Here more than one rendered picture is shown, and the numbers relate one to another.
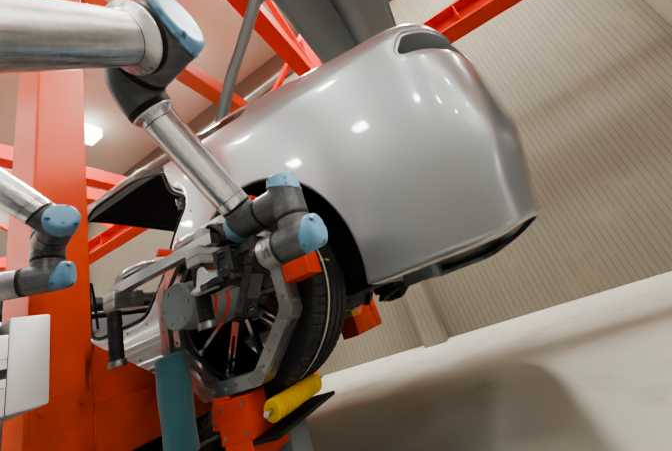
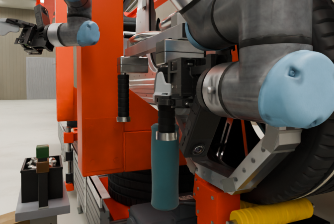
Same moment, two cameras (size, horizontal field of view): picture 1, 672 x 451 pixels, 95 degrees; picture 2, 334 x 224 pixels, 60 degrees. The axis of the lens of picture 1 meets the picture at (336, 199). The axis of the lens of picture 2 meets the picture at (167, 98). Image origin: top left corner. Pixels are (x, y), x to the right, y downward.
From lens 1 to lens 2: 0.39 m
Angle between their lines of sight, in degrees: 52
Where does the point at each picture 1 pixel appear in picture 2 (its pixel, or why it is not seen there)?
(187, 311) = not seen: hidden behind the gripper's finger
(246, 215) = (205, 19)
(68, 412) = (107, 132)
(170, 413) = (156, 173)
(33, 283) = (68, 38)
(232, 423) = (204, 205)
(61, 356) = (103, 92)
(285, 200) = (257, 11)
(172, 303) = not seen: hidden behind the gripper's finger
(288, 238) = (243, 92)
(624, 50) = not seen: outside the picture
